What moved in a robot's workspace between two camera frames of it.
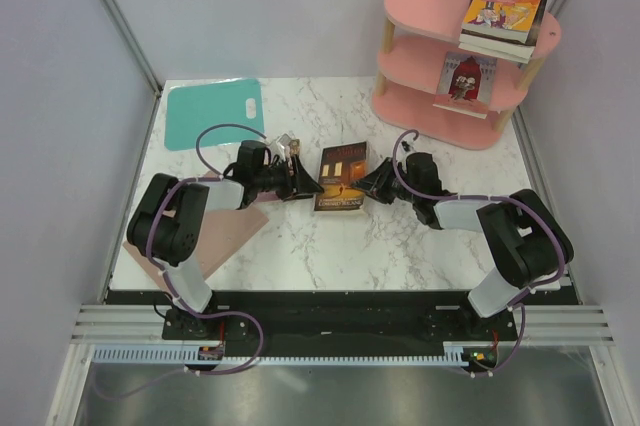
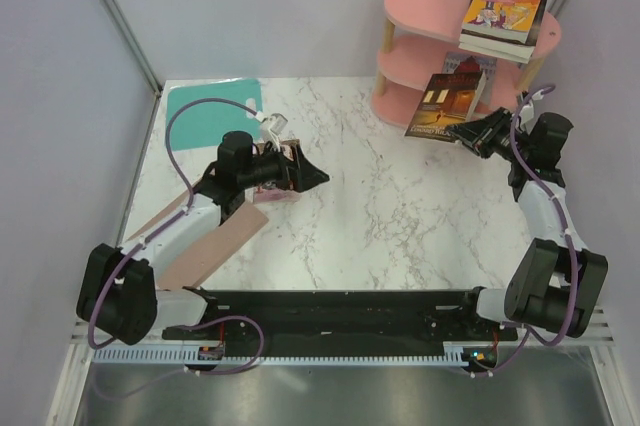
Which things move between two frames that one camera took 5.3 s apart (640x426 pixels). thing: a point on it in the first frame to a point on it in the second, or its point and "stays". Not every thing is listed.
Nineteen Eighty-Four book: x=496 y=48 stays
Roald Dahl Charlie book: x=504 y=4 stays
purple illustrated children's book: x=288 y=149 stays
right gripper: x=374 y=183 to x=483 y=132
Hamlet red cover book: x=469 y=77 stays
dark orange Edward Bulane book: x=340 y=167 to x=443 y=100
